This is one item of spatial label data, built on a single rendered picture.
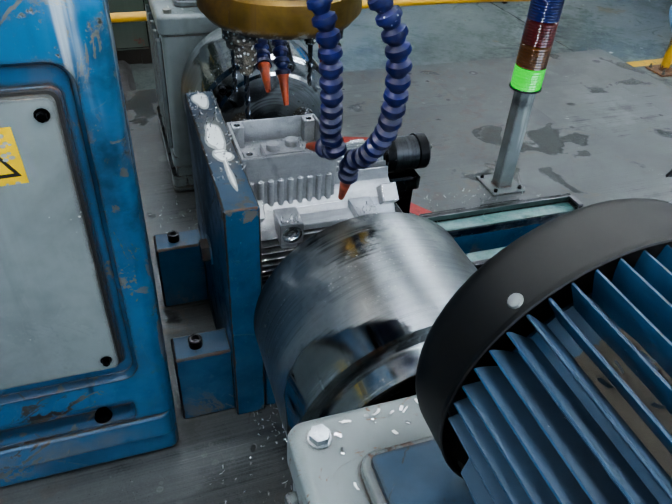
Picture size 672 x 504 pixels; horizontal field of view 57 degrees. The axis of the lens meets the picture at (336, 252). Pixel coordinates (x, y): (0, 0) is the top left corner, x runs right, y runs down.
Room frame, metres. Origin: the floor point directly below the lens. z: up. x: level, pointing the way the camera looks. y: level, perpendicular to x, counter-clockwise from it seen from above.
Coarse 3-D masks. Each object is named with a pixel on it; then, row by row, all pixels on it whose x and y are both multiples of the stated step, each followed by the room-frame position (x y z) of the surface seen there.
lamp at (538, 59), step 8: (520, 48) 1.18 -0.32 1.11; (528, 48) 1.17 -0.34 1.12; (536, 48) 1.16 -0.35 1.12; (544, 48) 1.16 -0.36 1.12; (520, 56) 1.18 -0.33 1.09; (528, 56) 1.16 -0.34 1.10; (536, 56) 1.16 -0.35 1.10; (544, 56) 1.16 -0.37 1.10; (520, 64) 1.17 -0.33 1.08; (528, 64) 1.16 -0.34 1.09; (536, 64) 1.16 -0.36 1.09; (544, 64) 1.16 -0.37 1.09
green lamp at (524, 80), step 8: (520, 72) 1.17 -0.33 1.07; (528, 72) 1.16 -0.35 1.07; (536, 72) 1.16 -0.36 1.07; (544, 72) 1.17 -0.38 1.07; (512, 80) 1.18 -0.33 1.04; (520, 80) 1.16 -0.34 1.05; (528, 80) 1.16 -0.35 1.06; (536, 80) 1.16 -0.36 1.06; (520, 88) 1.16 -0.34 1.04; (528, 88) 1.16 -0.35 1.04; (536, 88) 1.16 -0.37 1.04
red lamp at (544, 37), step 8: (528, 24) 1.18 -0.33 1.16; (536, 24) 1.16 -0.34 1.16; (544, 24) 1.16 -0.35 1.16; (552, 24) 1.16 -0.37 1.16; (528, 32) 1.17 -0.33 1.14; (536, 32) 1.16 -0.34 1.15; (544, 32) 1.16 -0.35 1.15; (552, 32) 1.16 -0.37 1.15; (528, 40) 1.17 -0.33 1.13; (536, 40) 1.16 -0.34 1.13; (544, 40) 1.16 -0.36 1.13; (552, 40) 1.17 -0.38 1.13
